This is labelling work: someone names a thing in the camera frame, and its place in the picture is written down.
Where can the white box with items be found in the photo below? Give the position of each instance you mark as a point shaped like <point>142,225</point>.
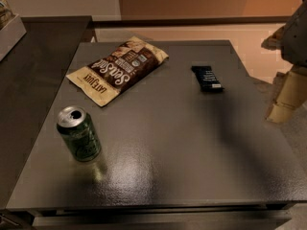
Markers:
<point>12,28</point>

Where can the green soda can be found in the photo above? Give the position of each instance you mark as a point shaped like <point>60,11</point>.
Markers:
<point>75,127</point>

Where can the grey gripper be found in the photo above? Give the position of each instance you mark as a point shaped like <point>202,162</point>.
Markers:
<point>296,38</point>

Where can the brown cream snack bag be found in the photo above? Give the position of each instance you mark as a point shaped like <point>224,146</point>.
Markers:
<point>105,79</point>

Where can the dark blue rxbar wrapper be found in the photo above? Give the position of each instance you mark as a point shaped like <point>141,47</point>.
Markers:
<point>207,79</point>

